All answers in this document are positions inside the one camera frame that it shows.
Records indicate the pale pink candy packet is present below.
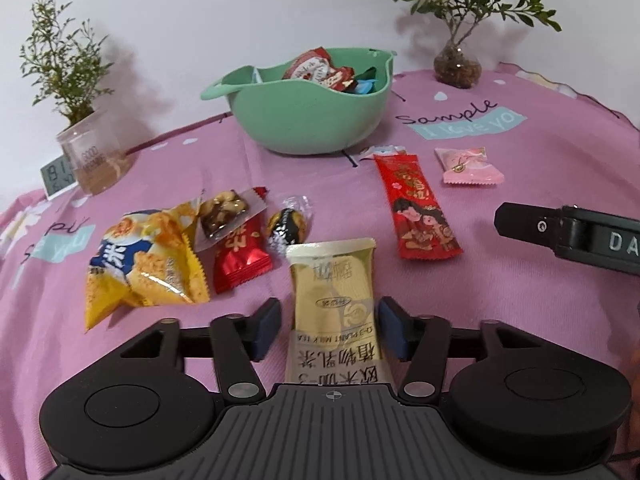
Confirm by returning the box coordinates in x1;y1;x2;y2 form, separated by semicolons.
433;146;505;187

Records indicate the long red festive packet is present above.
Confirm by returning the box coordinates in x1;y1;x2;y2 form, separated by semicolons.
373;154;464;261

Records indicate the red packet with white lettering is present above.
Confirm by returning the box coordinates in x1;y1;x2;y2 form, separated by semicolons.
320;66;357;92

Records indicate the green plastic bowl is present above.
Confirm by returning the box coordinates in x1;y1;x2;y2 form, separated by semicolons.
201;47;398;156

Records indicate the small digital clock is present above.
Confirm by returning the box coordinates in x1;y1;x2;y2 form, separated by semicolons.
39;156;81;202

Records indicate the pink printed tablecloth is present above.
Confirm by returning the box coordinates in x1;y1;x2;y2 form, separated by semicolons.
0;62;640;480

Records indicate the red white patterned snack bag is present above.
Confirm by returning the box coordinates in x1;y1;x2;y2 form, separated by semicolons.
281;46;335;81

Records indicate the black gold foil chocolate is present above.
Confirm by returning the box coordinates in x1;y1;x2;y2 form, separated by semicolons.
266;194;314;257

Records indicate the yellow rice cracker bag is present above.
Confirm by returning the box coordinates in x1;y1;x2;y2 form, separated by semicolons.
82;200;211;333

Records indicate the red foil packet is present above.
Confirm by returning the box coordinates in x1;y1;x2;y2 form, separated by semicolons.
212;187;274;295

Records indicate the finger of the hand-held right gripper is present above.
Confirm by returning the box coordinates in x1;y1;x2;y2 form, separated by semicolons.
494;202;563;256

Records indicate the feathery plant in clear pot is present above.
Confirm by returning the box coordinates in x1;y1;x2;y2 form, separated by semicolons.
20;0;135;197

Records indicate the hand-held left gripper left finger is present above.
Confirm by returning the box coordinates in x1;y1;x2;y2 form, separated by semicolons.
120;297;281;406

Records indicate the cream gold packet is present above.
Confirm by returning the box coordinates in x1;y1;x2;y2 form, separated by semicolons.
284;238;386;387

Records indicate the clear mixed nuts packet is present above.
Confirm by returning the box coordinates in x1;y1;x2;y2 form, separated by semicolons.
192;187;268;253

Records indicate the white blue candy wrapper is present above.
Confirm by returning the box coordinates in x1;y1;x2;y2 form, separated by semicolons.
359;144;408;162

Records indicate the leafy plant in glass vase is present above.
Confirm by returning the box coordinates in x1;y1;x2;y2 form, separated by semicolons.
392;0;563;90

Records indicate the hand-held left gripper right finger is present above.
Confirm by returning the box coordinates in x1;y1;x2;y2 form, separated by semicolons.
377;296;538;406

